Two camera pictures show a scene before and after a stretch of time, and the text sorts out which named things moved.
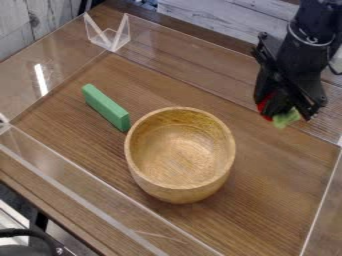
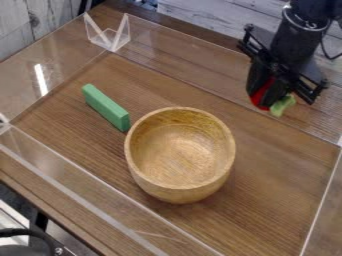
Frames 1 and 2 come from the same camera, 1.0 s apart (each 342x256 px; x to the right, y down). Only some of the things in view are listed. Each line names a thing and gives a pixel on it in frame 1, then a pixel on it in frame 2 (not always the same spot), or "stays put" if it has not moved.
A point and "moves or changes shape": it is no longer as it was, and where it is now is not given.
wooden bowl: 180,153 stays put
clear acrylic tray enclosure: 138,152 stays put
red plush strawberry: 281,119 moves or changes shape
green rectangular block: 106,107 stays put
